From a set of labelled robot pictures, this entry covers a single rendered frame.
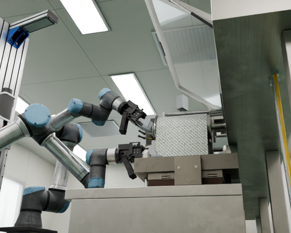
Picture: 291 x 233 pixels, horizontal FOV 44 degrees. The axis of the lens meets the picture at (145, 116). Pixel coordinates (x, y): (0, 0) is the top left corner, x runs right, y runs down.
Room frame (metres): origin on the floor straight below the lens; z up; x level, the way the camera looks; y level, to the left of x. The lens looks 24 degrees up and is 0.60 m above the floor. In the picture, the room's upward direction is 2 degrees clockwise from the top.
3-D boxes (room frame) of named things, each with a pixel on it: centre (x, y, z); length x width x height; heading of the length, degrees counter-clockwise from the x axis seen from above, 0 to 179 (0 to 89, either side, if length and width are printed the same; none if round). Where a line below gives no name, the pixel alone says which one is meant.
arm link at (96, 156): (1.63, 0.22, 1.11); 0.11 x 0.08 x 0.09; 75
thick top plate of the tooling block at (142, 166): (1.40, -0.17, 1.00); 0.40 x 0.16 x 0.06; 75
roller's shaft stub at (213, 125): (1.54, -0.35, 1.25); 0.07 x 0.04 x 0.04; 75
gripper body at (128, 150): (1.59, 0.06, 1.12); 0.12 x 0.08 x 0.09; 75
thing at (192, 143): (1.52, -0.17, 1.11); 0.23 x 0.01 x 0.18; 75
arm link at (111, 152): (1.61, 0.14, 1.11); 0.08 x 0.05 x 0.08; 165
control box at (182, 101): (2.14, -0.24, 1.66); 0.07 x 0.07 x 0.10; 51
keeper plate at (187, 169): (1.31, -0.16, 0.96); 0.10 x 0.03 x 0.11; 75
